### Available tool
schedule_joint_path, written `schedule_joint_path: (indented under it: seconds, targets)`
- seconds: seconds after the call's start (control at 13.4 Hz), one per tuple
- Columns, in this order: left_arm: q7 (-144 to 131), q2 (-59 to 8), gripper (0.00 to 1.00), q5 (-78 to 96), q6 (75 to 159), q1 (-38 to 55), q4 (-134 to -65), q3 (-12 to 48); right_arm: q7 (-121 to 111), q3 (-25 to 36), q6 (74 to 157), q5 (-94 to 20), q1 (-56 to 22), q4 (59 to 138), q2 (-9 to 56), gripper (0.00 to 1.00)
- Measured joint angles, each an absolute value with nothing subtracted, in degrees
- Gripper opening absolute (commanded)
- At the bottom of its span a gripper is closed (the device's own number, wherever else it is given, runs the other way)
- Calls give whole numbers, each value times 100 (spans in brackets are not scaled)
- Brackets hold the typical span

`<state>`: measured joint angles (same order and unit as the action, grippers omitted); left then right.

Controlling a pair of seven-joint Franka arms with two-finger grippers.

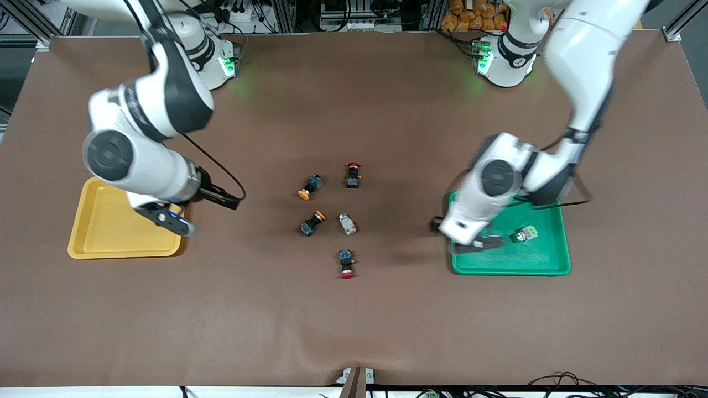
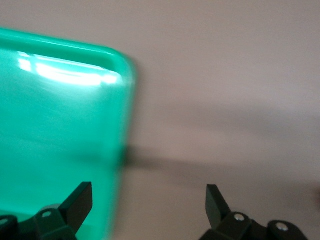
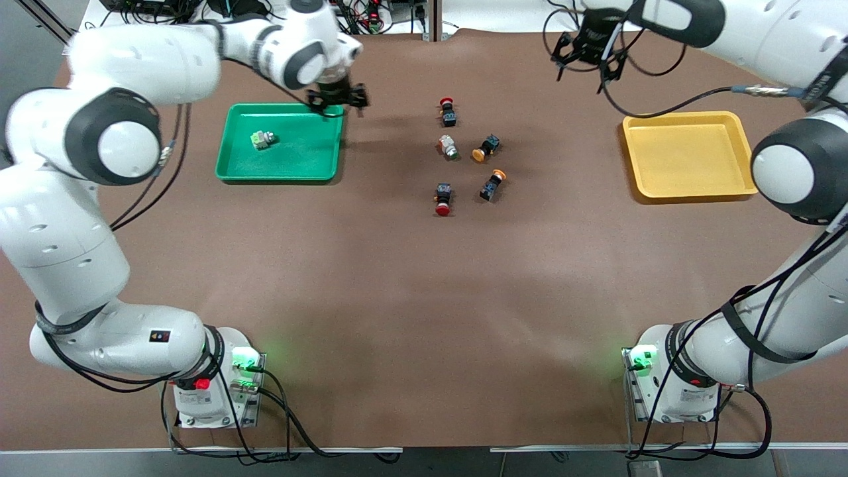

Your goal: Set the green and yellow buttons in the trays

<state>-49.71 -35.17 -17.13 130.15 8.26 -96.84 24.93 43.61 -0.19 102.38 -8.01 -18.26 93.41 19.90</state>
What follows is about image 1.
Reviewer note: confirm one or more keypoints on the yellow plastic tray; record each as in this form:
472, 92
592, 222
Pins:
105, 232

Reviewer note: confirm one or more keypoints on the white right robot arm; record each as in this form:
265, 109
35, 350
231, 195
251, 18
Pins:
138, 160

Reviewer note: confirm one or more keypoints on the green plastic tray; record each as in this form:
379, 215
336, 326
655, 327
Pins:
531, 260

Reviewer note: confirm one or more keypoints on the red push button switch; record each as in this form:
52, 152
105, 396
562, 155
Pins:
346, 260
353, 178

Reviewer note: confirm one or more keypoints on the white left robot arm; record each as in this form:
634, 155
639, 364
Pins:
498, 182

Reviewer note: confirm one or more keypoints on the orange snack bag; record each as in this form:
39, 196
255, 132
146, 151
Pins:
470, 16

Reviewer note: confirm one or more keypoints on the white power strip with plugs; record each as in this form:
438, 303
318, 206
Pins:
239, 15

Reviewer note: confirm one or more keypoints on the silver aluminium frame profile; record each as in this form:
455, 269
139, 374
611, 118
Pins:
43, 43
672, 34

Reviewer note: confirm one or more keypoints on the white switch module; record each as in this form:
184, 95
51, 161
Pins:
347, 225

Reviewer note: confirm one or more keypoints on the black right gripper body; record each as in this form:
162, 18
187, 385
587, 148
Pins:
212, 193

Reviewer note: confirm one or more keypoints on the green push button switch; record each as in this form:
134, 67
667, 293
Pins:
525, 235

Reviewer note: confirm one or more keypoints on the yellow push button switch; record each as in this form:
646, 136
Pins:
310, 225
312, 184

